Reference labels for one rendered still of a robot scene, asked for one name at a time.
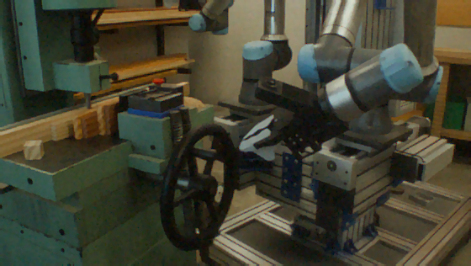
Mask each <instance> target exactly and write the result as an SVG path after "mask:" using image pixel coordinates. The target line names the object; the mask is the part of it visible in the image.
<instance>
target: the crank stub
mask: <svg viewBox="0 0 471 266"><path fill-rule="evenodd" d="M191 156H193V157H196V158H199V159H202V160H205V161H208V162H214V161H216V160H217V159H218V157H219V154H218V152H217V151H216V150H211V149H205V148H199V147H193V148H192V150H191Z"/></svg>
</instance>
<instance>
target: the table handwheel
mask: <svg viewBox="0 0 471 266"><path fill-rule="evenodd" d="M205 136H214V138H213V140H212V144H211V148H210V149H211V150H216V151H217V150H218V147H219V143H221V146H222V148H223V151H224V154H225V184H224V189H223V193H222V196H221V199H220V203H219V206H218V209H217V211H215V208H214V205H213V202H212V199H213V198H214V197H215V196H216V194H217V190H218V183H217V180H216V178H215V177H214V176H211V175H210V174H211V172H212V168H213V165H214V162H208V161H207V162H206V165H205V168H204V172H203V173H195V174H194V175H193V176H192V177H190V176H187V175H183V174H180V172H181V169H182V167H183V164H184V162H185V160H186V158H187V156H188V154H189V153H190V152H191V150H192V148H193V146H194V145H195V144H196V143H197V142H198V141H199V140H200V139H202V138H203V137H205ZM137 176H138V178H139V179H142V180H145V181H148V182H152V183H155V184H160V185H161V196H160V217H161V222H162V226H163V229H164V232H165V234H166V236H167V238H168V239H169V241H170V242H171V243H172V244H173V245H174V246H175V247H177V248H179V249H181V250H183V251H193V250H196V249H200V248H201V247H203V246H204V245H206V244H207V243H208V242H209V241H210V240H211V239H212V238H213V236H214V235H215V234H216V232H217V231H218V230H219V229H220V228H221V226H222V224H223V222H224V220H225V218H226V216H227V213H228V211H229V208H230V204H231V201H232V198H233V194H234V191H235V186H236V152H235V148H234V144H233V141H232V140H231V137H230V135H229V133H228V132H227V131H226V130H225V129H224V128H223V127H222V126H220V125H218V124H215V123H203V124H201V125H197V126H196V127H194V128H192V129H191V130H189V131H188V132H187V133H186V134H185V135H184V136H183V138H182V139H181V140H180V141H179V142H178V144H177V145H176V147H175V149H174V150H173V152H172V157H171V159H170V161H169V163H168V165H167V170H166V172H165V173H164V174H162V175H159V174H156V173H150V172H147V171H142V170H139V169H138V172H137ZM176 189H178V190H182V191H185V192H187V193H185V194H183V195H182V196H180V197H178V198H176V199H174V198H175V192H176ZM190 199H194V200H200V201H203V202H204V203H205V204H206V206H207V208H208V211H209V214H210V217H211V219H212V220H211V222H210V223H209V225H208V226H206V228H205V229H204V230H203V231H202V232H201V233H200V234H198V235H197V236H196V237H193V238H185V237H183V236H182V235H181V234H180V232H179V231H178V229H177V225H176V222H175V216H174V208H175V207H176V208H177V207H178V206H179V205H181V204H183V203H184V202H186V201H188V200H190Z"/></svg>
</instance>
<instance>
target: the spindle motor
mask: <svg viewBox="0 0 471 266"><path fill-rule="evenodd" d="M42 5H43V8H42V9H43V10H46V11H49V12H51V13H54V12H76V11H98V10H100V9H111V8H116V7H118V4H117V0H42Z"/></svg>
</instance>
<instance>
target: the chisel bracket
mask: <svg viewBox="0 0 471 266"><path fill-rule="evenodd" d="M52 66H53V78H54V84H55V89H59V90H65V91H66V90H70V91H75V92H81V93H84V96H91V95H92V93H96V92H100V91H103V90H107V89H110V88H111V84H110V79H99V75H109V66H108V61H95V60H93V61H74V59H70V60H64V61H54V62H52Z"/></svg>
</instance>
